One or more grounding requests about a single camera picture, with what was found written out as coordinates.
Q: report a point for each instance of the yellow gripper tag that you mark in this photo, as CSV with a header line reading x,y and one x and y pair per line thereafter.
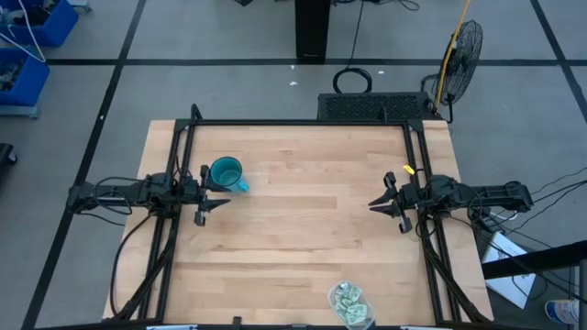
x,y
408,169

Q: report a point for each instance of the black chair base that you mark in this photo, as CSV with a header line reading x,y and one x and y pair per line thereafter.
x,y
7,153

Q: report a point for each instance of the black metal beam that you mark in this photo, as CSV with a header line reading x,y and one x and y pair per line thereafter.
x,y
532,262

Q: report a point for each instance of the black aluminium table frame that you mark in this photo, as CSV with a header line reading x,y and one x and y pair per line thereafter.
x,y
298,123

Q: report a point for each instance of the blue storage bin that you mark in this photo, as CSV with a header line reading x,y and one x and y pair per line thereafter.
x,y
27,82
55,25

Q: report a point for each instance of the white blue shoe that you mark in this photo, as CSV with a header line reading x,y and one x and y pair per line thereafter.
x,y
561,312

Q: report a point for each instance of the black pillar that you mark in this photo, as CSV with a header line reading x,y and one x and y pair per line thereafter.
x,y
313,27

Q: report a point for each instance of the black perforated computer case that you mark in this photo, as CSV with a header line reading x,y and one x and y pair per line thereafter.
x,y
373,106

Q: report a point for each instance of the white paper booklet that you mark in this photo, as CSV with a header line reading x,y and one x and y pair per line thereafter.
x,y
509,279

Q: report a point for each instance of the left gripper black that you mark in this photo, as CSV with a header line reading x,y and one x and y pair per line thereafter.
x,y
199,194

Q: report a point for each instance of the teal plastic cup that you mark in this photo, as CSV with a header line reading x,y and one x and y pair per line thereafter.
x,y
227,170

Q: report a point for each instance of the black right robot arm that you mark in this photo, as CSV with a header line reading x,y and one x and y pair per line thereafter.
x,y
481,194

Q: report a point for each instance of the black floor fan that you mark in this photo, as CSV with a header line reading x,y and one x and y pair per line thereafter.
x,y
461,59

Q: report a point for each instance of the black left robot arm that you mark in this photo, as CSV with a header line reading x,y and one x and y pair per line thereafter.
x,y
137,192

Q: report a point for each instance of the green white sweetener packet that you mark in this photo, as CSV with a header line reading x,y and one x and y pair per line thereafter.
x,y
344,287

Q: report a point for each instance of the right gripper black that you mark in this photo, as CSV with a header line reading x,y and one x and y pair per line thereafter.
x,y
406,197

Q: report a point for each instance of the clear plastic bin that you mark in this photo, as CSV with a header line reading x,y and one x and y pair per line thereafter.
x,y
351,304

